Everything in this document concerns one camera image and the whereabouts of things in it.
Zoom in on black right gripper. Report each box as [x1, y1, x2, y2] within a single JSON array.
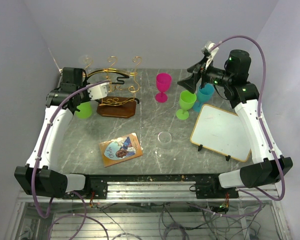
[[177, 56, 233, 93]]

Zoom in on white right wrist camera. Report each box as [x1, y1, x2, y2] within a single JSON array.
[[201, 41, 219, 70]]

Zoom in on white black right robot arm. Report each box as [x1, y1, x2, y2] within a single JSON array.
[[177, 49, 293, 201]]

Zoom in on clear glass hanging on rack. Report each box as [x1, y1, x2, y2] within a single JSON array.
[[78, 55, 93, 69]]

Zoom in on pink plastic wine glass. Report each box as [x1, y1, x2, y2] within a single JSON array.
[[155, 73, 172, 103]]

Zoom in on blue plastic wine glass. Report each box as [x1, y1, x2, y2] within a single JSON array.
[[192, 84, 215, 113]]

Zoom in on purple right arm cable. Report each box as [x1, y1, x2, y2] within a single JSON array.
[[189, 35, 286, 217]]

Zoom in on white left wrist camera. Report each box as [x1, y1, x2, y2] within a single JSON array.
[[87, 81, 110, 101]]

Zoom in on aluminium extrusion rail base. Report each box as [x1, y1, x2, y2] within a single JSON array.
[[16, 180, 280, 203]]

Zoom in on Othello picture book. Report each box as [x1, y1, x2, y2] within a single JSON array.
[[99, 133, 143, 168]]

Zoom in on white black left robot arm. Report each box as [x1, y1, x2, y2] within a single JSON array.
[[14, 67, 89, 198]]

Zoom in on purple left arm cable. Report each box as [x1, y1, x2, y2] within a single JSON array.
[[31, 79, 110, 240]]

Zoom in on light green plastic wine glass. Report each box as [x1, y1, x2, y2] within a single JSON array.
[[75, 102, 93, 119]]

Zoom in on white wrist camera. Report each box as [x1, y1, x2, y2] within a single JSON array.
[[201, 41, 219, 70], [87, 81, 110, 101]]

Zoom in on clear wine glass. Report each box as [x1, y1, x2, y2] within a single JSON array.
[[157, 131, 172, 149]]

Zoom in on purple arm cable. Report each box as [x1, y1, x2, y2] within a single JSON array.
[[189, 35, 286, 217], [31, 79, 110, 240]]

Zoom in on small framed whiteboard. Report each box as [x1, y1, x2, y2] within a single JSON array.
[[190, 104, 251, 162]]

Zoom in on gold wire wine glass rack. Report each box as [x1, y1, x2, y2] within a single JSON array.
[[83, 56, 142, 119]]

